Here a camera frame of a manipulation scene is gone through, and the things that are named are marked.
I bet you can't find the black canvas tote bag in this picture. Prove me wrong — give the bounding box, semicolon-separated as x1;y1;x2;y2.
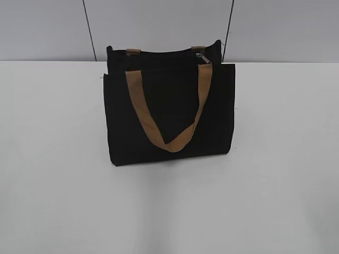
103;40;236;166

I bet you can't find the silver zipper pull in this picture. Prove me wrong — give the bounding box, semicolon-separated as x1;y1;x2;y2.
196;53;211;64

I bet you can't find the tan front bag handle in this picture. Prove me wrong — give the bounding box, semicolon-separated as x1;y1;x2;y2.
125;63;213;153

